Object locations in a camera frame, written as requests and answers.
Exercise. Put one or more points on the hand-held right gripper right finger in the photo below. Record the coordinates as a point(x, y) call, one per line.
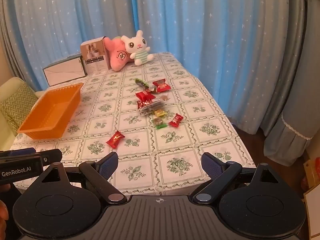
point(211, 165)

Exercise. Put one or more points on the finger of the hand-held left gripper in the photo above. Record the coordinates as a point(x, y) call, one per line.
point(51, 156)
point(25, 151)

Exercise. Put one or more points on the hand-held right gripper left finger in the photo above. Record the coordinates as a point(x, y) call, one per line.
point(108, 166)

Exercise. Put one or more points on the red candy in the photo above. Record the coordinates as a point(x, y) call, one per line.
point(115, 139)
point(176, 120)

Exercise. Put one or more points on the orange plastic tray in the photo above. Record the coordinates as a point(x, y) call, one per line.
point(50, 110)

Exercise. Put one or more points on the green candy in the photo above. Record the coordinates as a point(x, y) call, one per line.
point(160, 123)

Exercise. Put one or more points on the clear snack packet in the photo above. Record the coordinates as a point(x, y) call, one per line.
point(150, 109)

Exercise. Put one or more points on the dark red snack packet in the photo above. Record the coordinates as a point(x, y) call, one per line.
point(142, 103)

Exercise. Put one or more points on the yellow candy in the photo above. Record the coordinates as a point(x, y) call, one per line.
point(160, 113)

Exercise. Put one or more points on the red snack packet white print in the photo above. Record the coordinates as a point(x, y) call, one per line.
point(145, 95)

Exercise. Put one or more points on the small brown candy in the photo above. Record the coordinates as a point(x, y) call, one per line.
point(165, 97)

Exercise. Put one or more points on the brown foil candy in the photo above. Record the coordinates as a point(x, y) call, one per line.
point(152, 89)

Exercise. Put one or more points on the green and silver snack packet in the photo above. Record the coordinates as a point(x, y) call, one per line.
point(140, 82)

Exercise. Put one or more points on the large red date packet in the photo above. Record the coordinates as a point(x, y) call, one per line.
point(162, 86)

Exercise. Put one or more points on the person's left hand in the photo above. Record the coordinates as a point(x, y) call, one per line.
point(2, 212)

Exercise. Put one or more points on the light green sofa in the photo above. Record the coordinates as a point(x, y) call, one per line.
point(5, 135)

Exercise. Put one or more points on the green floral tablecloth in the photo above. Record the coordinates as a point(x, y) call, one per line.
point(175, 140)

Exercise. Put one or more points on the green zigzag cushion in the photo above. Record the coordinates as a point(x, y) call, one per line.
point(17, 105)

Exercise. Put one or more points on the white flat cardboard box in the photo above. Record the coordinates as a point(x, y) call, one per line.
point(65, 71)

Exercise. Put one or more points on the orange cardboard box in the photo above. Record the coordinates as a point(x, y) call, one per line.
point(312, 170)

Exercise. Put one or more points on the tall beige product box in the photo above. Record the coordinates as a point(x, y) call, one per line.
point(95, 57)

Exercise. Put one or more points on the grey-blue plain drape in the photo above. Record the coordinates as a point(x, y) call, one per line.
point(10, 42)

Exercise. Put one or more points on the white panel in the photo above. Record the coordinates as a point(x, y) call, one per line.
point(313, 207)

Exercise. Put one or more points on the pink plush toy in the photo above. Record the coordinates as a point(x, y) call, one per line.
point(118, 55)

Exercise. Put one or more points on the grey-blue drape with lace trim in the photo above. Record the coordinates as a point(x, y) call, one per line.
point(300, 92)

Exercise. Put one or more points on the white rabbit plush toy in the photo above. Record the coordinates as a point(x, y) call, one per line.
point(137, 46)

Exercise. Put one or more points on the blue star curtain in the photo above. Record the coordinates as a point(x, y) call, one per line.
point(200, 17)

